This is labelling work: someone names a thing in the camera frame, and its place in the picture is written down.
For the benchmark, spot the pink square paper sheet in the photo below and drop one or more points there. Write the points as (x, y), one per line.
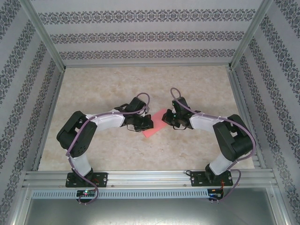
(154, 126)

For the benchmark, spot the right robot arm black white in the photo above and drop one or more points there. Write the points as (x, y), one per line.
(234, 140)

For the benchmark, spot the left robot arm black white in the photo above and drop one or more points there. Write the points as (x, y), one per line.
(77, 138)

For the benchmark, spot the grey metal sheet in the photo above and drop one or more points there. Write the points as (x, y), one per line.
(150, 212)

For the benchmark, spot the small circuit board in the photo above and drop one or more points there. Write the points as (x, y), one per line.
(86, 193)
(214, 195)

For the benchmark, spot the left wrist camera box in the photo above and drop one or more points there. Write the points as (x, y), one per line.
(146, 109)

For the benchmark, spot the aluminium mounting rail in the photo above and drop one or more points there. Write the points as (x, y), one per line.
(150, 178)

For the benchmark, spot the aluminium side rail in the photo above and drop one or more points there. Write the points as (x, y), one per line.
(50, 117)
(237, 93)

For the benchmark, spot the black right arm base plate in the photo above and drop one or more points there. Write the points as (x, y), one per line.
(197, 179)

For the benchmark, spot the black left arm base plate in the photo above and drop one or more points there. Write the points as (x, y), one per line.
(103, 179)

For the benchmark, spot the aluminium frame post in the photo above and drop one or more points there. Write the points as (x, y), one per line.
(249, 35)
(46, 35)

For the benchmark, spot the aluminium frame beam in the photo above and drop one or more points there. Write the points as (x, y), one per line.
(20, 208)
(282, 208)

